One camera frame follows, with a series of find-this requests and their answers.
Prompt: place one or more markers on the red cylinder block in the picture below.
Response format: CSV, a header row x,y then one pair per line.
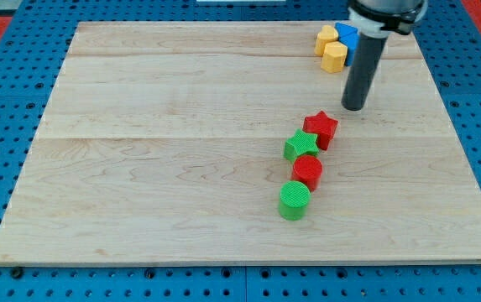
x,y
307,169

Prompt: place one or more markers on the red star block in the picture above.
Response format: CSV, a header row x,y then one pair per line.
x,y
323,126

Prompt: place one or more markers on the yellow hexagon block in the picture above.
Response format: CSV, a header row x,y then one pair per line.
x,y
334,57

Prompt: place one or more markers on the blue triangle block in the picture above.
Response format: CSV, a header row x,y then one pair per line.
x,y
345,30

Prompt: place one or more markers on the green cylinder block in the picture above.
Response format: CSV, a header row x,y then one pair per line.
x,y
294,200

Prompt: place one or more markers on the light wooden board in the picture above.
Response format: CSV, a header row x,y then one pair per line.
x,y
162,145

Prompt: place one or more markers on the yellow heart block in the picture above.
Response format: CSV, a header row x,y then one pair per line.
x,y
327,35

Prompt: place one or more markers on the green star block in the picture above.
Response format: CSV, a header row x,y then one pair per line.
x,y
301,143

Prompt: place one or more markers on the blue block behind rod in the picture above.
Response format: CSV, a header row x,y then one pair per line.
x,y
351,42

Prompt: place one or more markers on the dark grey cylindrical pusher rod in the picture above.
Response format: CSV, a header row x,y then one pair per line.
x,y
360,77

